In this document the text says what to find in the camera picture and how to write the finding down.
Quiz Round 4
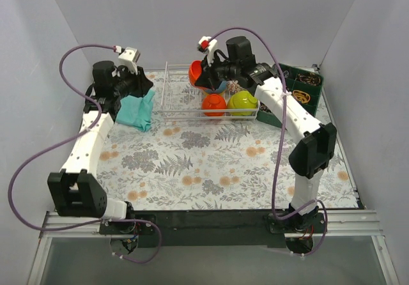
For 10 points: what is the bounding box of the lime green bowl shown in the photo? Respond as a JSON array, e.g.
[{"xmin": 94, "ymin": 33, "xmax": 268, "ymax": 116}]
[{"xmin": 227, "ymin": 90, "xmax": 258, "ymax": 116}]

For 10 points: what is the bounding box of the green compartment organizer tray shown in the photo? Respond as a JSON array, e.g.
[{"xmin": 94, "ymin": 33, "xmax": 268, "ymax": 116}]
[{"xmin": 256, "ymin": 63, "xmax": 324, "ymax": 128}]

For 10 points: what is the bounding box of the aluminium frame rail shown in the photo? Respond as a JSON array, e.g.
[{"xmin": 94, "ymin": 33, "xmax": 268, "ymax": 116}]
[{"xmin": 28, "ymin": 210, "xmax": 399, "ymax": 284}]

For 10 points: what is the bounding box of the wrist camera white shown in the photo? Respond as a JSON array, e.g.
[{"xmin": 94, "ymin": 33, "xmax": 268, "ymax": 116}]
[
  {"xmin": 197, "ymin": 36, "xmax": 218, "ymax": 72},
  {"xmin": 113, "ymin": 45, "xmax": 141, "ymax": 75}
]

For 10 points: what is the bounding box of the blue grey bowl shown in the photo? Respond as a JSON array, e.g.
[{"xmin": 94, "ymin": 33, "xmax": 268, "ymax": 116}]
[{"xmin": 208, "ymin": 81, "xmax": 227, "ymax": 95}]

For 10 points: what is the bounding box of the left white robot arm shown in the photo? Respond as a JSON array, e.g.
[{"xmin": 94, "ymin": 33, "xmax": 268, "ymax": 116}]
[{"xmin": 47, "ymin": 59, "xmax": 153, "ymax": 234}]

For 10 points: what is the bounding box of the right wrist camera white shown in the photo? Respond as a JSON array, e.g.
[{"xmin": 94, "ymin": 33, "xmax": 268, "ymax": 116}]
[{"xmin": 197, "ymin": 36, "xmax": 218, "ymax": 72}]

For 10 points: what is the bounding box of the white wire dish rack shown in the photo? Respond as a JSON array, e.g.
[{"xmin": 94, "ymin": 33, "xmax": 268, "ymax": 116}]
[{"xmin": 158, "ymin": 62, "xmax": 259, "ymax": 123}]

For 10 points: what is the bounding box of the teal cloth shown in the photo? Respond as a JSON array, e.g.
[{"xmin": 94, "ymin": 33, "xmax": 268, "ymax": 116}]
[{"xmin": 116, "ymin": 89, "xmax": 155, "ymax": 132}]

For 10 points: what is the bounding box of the blue patterned bowl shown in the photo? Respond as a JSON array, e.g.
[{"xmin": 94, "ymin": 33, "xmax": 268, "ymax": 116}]
[{"xmin": 227, "ymin": 81, "xmax": 244, "ymax": 95}]

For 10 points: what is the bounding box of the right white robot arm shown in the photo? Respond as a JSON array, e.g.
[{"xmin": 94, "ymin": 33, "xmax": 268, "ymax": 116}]
[{"xmin": 194, "ymin": 36, "xmax": 337, "ymax": 233}]

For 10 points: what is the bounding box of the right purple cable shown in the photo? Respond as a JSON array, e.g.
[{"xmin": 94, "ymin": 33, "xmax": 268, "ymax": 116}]
[{"xmin": 209, "ymin": 27, "xmax": 329, "ymax": 258}]

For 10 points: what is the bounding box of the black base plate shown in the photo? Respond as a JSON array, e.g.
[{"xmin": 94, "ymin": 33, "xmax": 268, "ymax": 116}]
[{"xmin": 99, "ymin": 209, "xmax": 325, "ymax": 248}]

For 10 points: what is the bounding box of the floral table mat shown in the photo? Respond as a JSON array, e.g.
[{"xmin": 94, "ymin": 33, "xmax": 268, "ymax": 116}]
[{"xmin": 63, "ymin": 65, "xmax": 365, "ymax": 212}]

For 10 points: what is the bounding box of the red orange bowl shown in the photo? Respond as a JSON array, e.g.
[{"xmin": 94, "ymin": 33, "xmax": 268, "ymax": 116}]
[
  {"xmin": 189, "ymin": 60, "xmax": 205, "ymax": 89},
  {"xmin": 201, "ymin": 94, "xmax": 227, "ymax": 117}
]

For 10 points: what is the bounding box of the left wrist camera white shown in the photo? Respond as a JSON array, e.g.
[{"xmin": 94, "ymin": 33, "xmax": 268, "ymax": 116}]
[{"xmin": 113, "ymin": 45, "xmax": 141, "ymax": 75}]

